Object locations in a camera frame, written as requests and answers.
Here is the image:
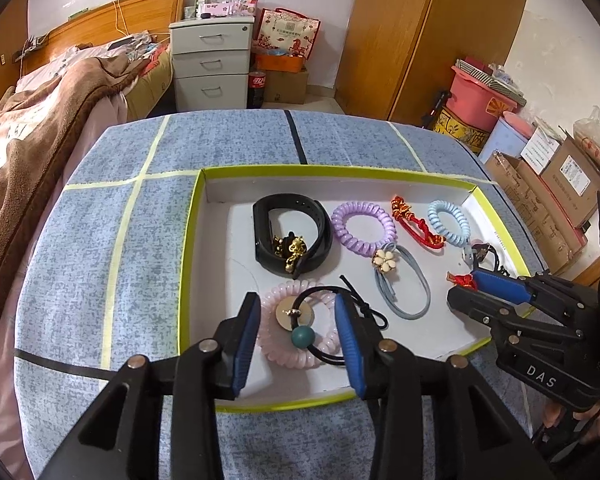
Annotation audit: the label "white labelled box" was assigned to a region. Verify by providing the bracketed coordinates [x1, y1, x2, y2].
[520, 127, 563, 176]

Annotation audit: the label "pink plastic tub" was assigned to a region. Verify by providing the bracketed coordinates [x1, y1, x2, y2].
[450, 67, 526, 133]

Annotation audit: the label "pink coil hair tie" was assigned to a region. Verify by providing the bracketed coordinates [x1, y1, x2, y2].
[256, 280, 343, 371]

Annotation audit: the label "orange box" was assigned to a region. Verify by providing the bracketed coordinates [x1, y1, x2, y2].
[256, 54, 307, 73]

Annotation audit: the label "black wristband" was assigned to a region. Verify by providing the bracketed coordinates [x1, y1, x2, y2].
[252, 192, 333, 278]

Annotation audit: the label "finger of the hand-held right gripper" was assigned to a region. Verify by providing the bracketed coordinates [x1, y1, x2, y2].
[471, 269, 537, 307]
[447, 286, 518, 332]

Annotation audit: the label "bed with brown blanket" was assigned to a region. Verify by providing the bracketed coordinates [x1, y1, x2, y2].
[0, 45, 131, 480]

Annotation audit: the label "red gift bag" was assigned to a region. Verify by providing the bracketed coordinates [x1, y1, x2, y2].
[256, 7, 322, 58]

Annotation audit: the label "black hand pump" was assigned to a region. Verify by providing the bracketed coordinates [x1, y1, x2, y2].
[421, 90, 452, 128]

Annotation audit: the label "red knotted cord bracelet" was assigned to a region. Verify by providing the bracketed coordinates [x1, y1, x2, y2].
[391, 196, 447, 251]

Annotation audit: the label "clear plastic bag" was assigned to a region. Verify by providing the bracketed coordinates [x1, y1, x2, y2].
[572, 105, 600, 166]

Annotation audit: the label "pale blue bucket pink lid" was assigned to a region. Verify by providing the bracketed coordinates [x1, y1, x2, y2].
[480, 112, 536, 163]

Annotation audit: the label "light blue coil hair tie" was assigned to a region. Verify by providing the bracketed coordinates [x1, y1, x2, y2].
[427, 200, 476, 263]

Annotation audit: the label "pink patterned box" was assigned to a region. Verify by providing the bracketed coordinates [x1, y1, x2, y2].
[200, 0, 258, 17]

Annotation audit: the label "black and gold bead bracelet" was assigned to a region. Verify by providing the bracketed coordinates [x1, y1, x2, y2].
[271, 232, 311, 273]

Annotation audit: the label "purple coil hair tie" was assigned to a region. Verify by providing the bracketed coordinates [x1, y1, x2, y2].
[331, 201, 397, 260]

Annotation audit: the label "wooden wardrobe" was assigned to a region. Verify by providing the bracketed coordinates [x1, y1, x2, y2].
[335, 0, 533, 126]

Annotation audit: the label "red charm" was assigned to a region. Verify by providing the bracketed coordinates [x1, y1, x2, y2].
[446, 242, 511, 291]

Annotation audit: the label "white drawer cabinet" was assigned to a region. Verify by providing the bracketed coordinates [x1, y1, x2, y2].
[169, 15, 256, 111]

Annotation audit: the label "grey hair tie cream flower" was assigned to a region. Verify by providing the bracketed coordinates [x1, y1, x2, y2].
[371, 242, 432, 320]

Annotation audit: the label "large brown cardboard box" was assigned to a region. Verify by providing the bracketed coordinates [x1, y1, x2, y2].
[540, 132, 600, 228]

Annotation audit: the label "yellow-green shallow cardboard box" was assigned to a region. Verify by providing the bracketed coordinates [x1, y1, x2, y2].
[177, 164, 536, 413]

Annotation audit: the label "small cardboard box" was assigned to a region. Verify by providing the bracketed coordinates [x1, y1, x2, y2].
[265, 67, 310, 105]

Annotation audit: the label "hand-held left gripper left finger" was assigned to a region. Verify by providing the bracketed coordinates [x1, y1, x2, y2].
[40, 291, 262, 480]

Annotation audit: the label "yellow patterned box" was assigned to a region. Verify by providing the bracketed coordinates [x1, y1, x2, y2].
[432, 107, 493, 153]

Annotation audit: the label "striped box lid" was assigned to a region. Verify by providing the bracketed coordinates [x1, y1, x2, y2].
[452, 59, 528, 106]

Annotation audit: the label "wooden bed headboard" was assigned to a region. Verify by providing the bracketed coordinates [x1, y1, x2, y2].
[17, 0, 187, 78]

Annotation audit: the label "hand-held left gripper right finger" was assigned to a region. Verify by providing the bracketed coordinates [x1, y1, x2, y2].
[334, 291, 556, 480]

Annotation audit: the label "black hair tie teal bead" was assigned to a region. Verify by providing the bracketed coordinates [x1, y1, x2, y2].
[272, 275, 388, 366]

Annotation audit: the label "cola bottle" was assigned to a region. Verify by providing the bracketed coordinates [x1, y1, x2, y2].
[248, 71, 267, 109]

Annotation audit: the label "power strip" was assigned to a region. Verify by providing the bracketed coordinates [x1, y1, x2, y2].
[15, 35, 48, 58]

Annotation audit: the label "flat cardboard boxes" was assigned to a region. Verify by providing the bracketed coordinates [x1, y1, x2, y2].
[485, 152, 598, 273]

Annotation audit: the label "brown blanket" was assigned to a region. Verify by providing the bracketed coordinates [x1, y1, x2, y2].
[0, 55, 141, 311]

